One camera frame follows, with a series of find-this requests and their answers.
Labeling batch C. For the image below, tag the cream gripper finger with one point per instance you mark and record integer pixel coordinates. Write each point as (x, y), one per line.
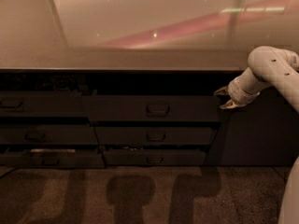
(229, 105)
(223, 91)

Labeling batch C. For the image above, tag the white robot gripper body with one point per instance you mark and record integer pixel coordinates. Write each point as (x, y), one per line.
(235, 93)

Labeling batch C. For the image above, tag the dark drawer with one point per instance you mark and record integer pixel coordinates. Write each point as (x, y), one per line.
(147, 136)
(52, 158)
(154, 108)
(155, 157)
(47, 135)
(41, 104)

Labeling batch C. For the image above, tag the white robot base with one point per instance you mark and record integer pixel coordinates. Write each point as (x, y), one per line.
(289, 211)

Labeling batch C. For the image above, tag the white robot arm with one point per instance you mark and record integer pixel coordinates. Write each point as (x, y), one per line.
(267, 67)

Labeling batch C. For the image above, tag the dark right cabinet door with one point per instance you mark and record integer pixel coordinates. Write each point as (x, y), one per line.
(263, 133)

